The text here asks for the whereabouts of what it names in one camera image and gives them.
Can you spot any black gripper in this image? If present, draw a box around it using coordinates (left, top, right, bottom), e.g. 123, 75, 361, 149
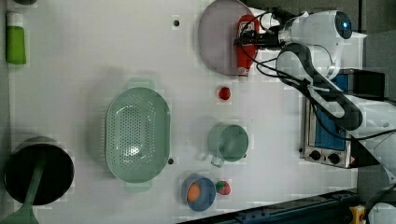
233, 31, 282, 50

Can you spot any red ketchup bottle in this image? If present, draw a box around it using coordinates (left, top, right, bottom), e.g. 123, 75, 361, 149
234, 15, 260, 82

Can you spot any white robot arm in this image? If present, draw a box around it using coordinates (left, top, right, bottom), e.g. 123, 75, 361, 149
233, 8, 395, 224

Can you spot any grey round plate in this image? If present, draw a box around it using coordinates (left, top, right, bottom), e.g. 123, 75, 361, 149
198, 0, 252, 76

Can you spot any small red tomato toy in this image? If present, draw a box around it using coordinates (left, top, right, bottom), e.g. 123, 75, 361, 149
218, 87, 231, 101

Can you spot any light green cup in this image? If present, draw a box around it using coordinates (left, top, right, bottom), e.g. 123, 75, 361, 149
198, 122, 249, 168

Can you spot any silver toaster oven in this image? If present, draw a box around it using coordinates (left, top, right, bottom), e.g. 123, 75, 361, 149
301, 69, 385, 169

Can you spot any strawberry toy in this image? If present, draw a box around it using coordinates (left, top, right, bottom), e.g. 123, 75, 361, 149
215, 180, 232, 195

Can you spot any green perforated colander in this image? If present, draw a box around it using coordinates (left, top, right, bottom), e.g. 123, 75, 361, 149
105, 78, 171, 193

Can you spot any blue bowl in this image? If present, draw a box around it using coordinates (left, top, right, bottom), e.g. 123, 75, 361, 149
180, 174, 216, 212

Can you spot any orange ball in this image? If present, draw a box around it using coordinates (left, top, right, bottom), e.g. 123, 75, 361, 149
187, 183, 201, 202

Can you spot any yellow red emergency button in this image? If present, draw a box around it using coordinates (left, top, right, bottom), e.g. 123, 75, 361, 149
349, 205, 365, 224

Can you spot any green bottle white cap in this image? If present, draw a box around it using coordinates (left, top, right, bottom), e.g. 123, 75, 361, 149
6, 12, 27, 65

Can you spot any black pot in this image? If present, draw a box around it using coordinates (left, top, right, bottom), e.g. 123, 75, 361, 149
3, 135, 76, 206

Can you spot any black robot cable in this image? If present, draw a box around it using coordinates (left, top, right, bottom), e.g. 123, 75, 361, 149
239, 11, 396, 142

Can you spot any blue metal rail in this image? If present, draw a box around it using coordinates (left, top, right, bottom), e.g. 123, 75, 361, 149
178, 190, 359, 224

